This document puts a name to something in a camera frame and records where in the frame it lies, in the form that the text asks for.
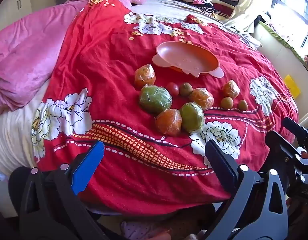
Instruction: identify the red tomato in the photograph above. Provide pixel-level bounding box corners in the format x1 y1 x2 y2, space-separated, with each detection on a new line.
166 82 180 96

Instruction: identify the black garment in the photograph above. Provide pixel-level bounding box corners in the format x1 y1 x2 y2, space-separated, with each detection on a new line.
254 15 270 27

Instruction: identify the small plastic-wrapped orange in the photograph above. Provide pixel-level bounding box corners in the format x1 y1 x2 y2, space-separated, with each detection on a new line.
222 79 240 99

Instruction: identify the green-trimmed sill cushion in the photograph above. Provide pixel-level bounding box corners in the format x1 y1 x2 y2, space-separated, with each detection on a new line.
254 21 308 73

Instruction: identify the yellow paper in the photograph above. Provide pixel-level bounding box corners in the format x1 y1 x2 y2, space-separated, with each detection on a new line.
284 74 301 97

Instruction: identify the purple dotted clothing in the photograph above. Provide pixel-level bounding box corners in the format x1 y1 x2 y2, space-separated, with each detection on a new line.
120 221 172 240

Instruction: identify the white patterned cloth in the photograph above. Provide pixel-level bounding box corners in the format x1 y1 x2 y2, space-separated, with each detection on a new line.
238 31 262 50

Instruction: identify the pink fleece quilt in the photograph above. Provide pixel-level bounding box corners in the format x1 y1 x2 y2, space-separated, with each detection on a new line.
0 1 89 110

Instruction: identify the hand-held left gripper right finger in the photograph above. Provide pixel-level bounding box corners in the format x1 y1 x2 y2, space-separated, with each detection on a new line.
205 139 289 240

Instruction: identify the large plastic-wrapped green citrus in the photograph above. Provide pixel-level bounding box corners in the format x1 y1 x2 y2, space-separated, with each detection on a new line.
139 84 173 114

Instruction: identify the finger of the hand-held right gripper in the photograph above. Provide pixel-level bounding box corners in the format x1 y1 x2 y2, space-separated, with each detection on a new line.
282 117 308 147
265 131 305 190

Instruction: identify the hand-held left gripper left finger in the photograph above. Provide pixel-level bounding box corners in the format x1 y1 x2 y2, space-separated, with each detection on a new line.
20 140 112 240

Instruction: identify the cream curtain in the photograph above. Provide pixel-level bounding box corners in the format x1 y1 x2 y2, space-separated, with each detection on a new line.
224 0 278 34

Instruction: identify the red floral blanket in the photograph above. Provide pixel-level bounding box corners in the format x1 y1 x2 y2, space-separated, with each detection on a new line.
36 0 299 214

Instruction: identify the small brown kiwi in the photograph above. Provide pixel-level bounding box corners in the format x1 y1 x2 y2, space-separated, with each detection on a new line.
179 82 193 97

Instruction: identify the pink plastic bowl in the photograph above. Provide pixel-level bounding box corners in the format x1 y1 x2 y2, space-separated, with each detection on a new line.
152 41 224 78

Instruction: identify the window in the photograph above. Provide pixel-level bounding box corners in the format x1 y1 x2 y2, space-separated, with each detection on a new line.
268 0 308 48

